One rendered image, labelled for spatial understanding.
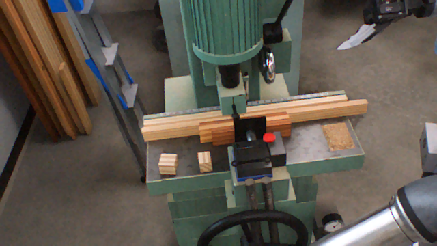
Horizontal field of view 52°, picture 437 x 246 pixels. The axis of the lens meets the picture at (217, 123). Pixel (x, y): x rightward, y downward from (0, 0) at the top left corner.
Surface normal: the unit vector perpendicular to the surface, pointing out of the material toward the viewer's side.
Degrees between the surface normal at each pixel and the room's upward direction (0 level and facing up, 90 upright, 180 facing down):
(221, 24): 90
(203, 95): 90
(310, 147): 0
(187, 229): 90
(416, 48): 0
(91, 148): 0
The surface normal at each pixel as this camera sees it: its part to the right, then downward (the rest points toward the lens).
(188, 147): -0.08, -0.71
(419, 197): -0.82, -0.34
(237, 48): 0.29, 0.65
